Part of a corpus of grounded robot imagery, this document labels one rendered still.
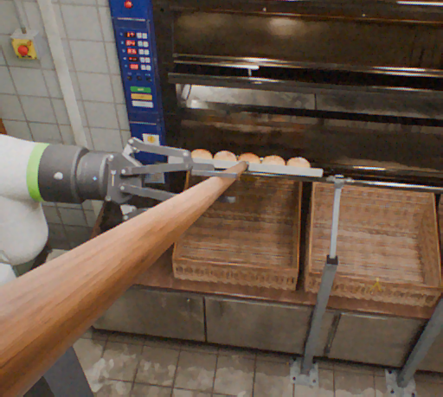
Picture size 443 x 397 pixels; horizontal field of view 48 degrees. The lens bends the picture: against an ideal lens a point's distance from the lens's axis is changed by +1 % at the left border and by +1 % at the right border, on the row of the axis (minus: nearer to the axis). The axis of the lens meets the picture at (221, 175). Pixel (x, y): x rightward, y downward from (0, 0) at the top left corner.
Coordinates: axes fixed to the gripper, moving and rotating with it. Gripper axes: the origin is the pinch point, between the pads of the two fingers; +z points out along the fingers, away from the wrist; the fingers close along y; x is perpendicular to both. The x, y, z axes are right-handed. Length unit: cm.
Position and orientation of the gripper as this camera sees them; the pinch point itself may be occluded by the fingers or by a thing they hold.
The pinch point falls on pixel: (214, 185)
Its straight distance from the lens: 77.0
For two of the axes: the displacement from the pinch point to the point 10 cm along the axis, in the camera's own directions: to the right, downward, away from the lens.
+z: 9.9, 0.8, -0.8
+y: -0.7, 10.0, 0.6
